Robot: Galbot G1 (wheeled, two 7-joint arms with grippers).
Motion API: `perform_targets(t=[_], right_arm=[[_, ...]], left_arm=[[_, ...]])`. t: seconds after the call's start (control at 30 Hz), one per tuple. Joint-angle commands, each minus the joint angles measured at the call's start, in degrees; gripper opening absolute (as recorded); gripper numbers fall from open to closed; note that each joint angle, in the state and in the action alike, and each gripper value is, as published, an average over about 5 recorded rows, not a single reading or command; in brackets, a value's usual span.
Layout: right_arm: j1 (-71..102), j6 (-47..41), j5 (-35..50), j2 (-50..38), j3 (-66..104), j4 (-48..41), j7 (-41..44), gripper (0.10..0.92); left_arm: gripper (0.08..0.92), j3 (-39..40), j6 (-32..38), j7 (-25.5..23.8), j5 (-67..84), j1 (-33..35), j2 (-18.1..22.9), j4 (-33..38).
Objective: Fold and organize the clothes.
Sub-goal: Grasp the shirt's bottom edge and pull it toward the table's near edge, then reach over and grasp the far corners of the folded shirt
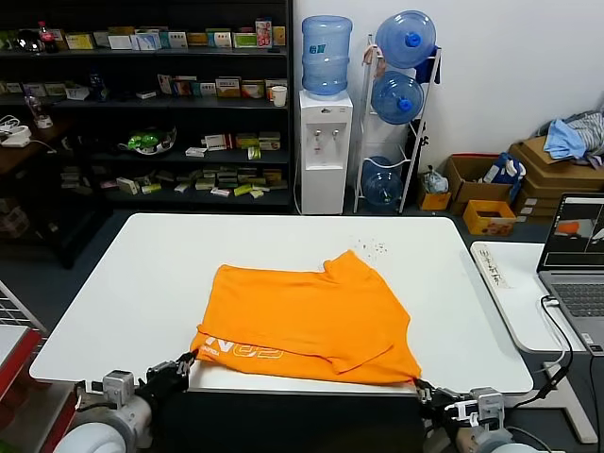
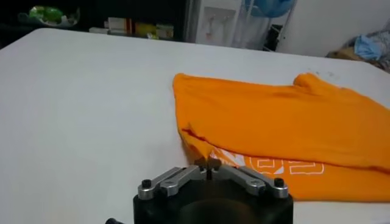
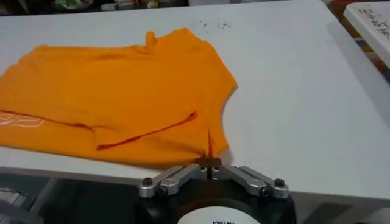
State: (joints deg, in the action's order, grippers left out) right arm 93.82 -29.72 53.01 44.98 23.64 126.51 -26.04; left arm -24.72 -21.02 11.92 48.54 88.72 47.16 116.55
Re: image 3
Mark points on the orange t-shirt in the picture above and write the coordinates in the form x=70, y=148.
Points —
x=122, y=91

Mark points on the bowl of green fruit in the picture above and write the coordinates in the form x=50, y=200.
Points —
x=70, y=3

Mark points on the scattered dark crumbs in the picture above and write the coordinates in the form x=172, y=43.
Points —
x=224, y=24

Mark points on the small white side table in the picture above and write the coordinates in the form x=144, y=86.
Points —
x=353, y=12

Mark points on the small green box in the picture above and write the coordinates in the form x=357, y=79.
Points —
x=152, y=3

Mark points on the flat white box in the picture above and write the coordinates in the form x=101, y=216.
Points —
x=109, y=6

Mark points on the large white table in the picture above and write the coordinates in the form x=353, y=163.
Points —
x=289, y=106

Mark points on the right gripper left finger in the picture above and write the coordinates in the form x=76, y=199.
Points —
x=176, y=179

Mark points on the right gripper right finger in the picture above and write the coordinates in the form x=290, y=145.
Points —
x=246, y=181

